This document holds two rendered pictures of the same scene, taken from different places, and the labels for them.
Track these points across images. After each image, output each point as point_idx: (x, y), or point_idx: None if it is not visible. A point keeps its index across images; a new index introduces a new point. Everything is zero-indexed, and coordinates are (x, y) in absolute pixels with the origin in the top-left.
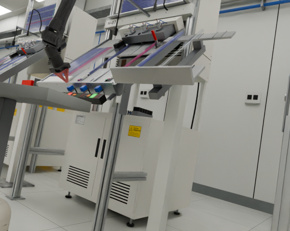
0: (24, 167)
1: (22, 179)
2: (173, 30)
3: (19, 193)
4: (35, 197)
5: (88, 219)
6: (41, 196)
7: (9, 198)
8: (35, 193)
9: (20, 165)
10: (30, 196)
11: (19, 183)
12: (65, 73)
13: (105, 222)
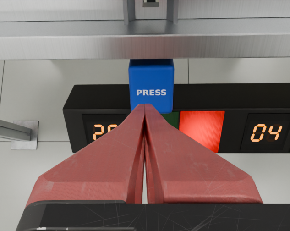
0: None
1: (13, 127)
2: None
3: (27, 129)
4: (37, 98)
5: (179, 77)
6: (36, 83)
7: (29, 148)
8: (12, 82)
9: None
10: (25, 103)
11: (13, 130)
12: (139, 157)
13: (205, 62)
